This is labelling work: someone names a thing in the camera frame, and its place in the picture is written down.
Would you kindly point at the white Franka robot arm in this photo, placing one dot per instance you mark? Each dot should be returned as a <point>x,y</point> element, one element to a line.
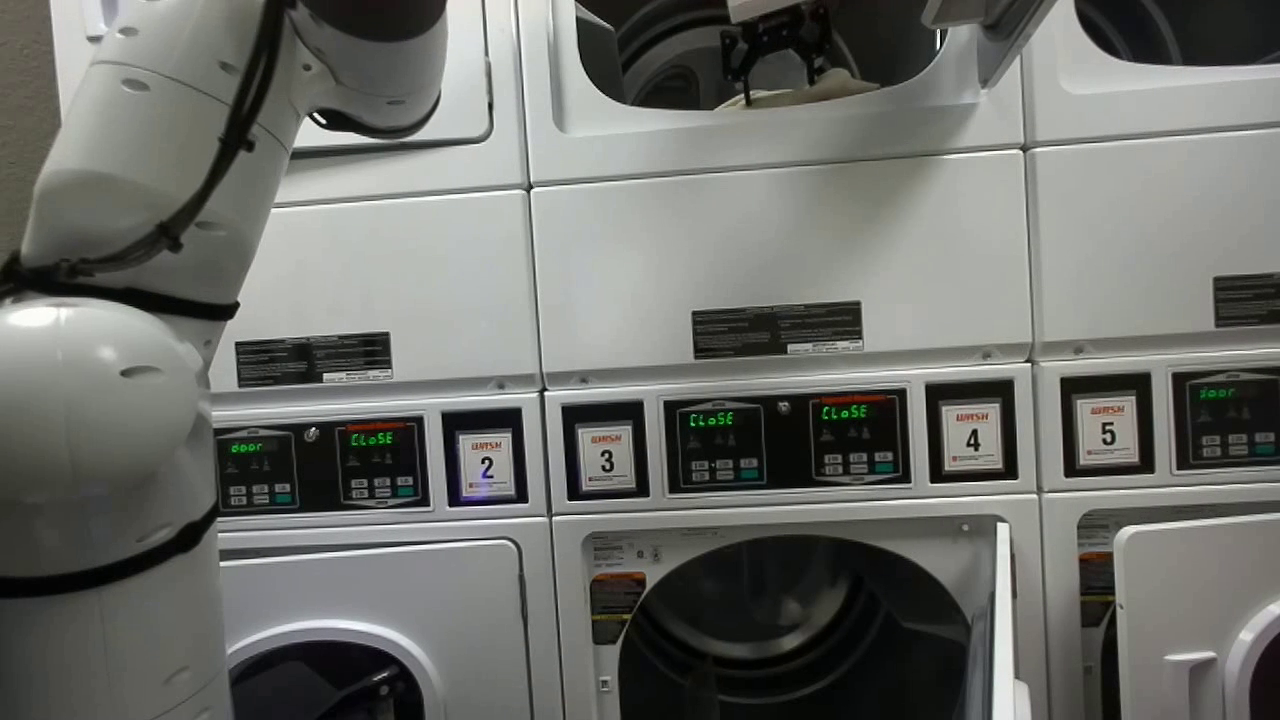
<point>106,441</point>

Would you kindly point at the small silver panel lock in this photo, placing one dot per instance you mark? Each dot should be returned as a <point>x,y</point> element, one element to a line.
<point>308,432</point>

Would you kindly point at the number 2 placard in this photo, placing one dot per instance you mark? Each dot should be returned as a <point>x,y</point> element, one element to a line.
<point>485,457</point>

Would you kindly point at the number 4 placard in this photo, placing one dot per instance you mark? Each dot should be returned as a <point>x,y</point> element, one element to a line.
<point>972,429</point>

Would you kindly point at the open dryer door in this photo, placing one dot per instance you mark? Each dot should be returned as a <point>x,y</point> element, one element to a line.
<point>1005,627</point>
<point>993,35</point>

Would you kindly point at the white stacked dryer numbered 5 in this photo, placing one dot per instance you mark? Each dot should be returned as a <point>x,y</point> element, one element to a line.
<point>1144,226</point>

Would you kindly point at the red white caution sticker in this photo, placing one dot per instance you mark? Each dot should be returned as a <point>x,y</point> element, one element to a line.
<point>617,607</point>
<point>1092,585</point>

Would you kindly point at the number 5 placard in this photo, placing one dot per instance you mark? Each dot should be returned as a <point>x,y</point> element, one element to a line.
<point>1108,427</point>

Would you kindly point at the black dryer display panel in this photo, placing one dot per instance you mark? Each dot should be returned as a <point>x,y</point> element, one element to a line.
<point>323,465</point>
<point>1224,416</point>
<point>785,441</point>

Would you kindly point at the left washing machine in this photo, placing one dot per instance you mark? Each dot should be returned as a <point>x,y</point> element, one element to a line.
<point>402,585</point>

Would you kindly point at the white stacked dryer numbered 2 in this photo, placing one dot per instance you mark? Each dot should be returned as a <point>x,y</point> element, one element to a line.
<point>402,266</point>

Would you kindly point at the number 3 placard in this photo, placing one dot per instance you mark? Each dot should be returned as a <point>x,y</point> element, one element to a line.
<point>607,449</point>

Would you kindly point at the white stacked dryer numbered 3-4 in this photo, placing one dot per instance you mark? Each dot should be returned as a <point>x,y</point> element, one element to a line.
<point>785,241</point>

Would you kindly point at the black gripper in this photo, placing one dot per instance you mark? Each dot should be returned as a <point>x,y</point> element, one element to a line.
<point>790,42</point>

